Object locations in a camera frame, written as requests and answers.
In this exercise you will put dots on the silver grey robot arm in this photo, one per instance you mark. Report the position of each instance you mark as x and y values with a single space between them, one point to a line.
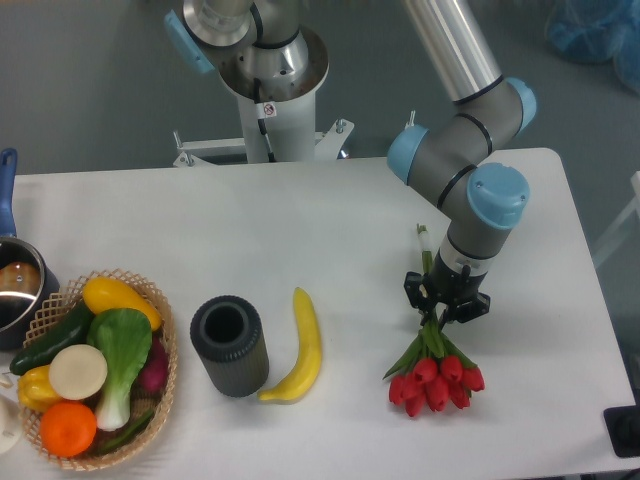
274 66

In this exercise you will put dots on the woven wicker basket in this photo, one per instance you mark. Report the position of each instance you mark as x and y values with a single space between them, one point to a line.
154 406

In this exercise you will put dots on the red tulip bouquet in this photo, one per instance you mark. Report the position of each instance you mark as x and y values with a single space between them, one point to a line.
433 372

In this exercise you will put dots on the blue plastic bag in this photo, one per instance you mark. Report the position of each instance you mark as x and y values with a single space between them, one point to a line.
596 32

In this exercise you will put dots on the yellow banana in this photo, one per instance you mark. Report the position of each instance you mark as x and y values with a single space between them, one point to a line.
297 383

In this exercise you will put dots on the white round radish slice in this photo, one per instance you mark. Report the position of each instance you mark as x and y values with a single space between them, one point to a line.
78 372

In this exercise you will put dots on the small garlic clove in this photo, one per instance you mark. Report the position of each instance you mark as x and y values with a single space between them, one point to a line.
5 381

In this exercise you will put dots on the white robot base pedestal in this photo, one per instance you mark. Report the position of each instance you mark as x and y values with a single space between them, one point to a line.
272 131

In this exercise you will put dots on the dark grey ribbed vase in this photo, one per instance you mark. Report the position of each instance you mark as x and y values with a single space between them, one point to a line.
227 334

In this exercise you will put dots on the green bok choy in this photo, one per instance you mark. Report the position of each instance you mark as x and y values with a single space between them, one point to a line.
124 338

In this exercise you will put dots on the purple red onion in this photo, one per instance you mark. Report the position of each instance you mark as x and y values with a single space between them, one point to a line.
153 376

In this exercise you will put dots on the yellow bell pepper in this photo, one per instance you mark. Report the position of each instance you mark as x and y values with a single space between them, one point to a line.
35 390

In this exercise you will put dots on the black device at edge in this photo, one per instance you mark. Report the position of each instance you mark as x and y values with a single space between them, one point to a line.
623 429

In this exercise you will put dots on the orange fruit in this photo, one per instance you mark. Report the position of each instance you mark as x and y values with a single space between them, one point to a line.
68 429

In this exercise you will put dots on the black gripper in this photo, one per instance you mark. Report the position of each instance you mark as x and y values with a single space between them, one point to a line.
458 290

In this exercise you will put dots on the blue saucepan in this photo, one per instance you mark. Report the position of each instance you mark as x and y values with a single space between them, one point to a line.
26 280

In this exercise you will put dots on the yellow squash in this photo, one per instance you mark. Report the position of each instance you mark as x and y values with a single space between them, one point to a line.
103 293

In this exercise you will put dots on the green chili pepper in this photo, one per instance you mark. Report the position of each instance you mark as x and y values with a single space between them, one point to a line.
125 436

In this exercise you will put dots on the dark green cucumber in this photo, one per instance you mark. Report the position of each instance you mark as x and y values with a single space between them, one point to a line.
69 331

